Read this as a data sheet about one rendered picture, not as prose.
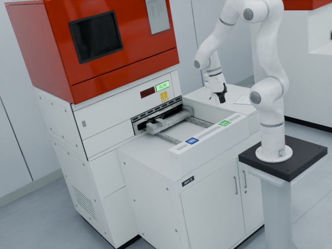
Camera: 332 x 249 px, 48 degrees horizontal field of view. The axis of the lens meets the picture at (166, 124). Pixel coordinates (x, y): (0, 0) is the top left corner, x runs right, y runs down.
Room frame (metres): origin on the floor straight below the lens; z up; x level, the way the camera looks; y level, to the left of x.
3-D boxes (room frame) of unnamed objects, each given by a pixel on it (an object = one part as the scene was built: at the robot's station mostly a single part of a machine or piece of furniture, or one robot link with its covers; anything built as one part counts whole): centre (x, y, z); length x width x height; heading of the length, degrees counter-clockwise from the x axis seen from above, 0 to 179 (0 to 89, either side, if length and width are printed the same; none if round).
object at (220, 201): (2.18, -0.22, 0.41); 0.97 x 0.64 x 0.82; 123
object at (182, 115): (2.35, -0.03, 0.87); 0.36 x 0.08 x 0.03; 123
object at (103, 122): (2.31, 0.19, 1.02); 0.82 x 0.03 x 0.40; 123
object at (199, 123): (2.26, -0.25, 0.84); 0.50 x 0.02 x 0.03; 33
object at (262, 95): (1.67, -0.51, 1.17); 0.19 x 0.12 x 0.24; 126
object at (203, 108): (2.36, -0.47, 0.89); 0.62 x 0.35 x 0.14; 33
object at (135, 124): (2.40, 0.04, 0.89); 0.44 x 0.02 x 0.10; 123
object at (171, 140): (2.11, -0.03, 0.84); 0.50 x 0.02 x 0.03; 33
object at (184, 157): (1.89, -0.24, 0.89); 0.55 x 0.09 x 0.14; 123
